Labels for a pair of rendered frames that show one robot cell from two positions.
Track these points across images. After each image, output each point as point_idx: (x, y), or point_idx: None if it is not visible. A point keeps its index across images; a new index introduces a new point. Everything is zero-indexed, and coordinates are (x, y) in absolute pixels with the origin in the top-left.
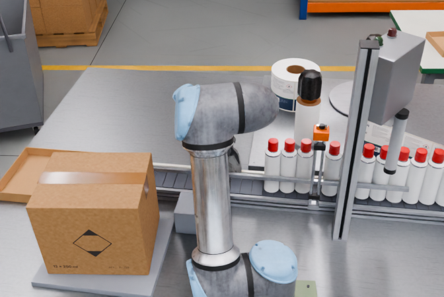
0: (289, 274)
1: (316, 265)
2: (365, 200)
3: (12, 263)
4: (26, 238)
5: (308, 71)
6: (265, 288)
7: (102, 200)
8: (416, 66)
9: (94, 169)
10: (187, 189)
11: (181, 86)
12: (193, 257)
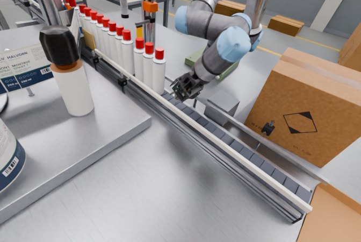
0: None
1: (173, 66)
2: None
3: (359, 158)
4: (357, 175)
5: (53, 29)
6: None
7: (314, 58)
8: None
9: (326, 79)
10: (215, 125)
11: (238, 41)
12: (261, 26)
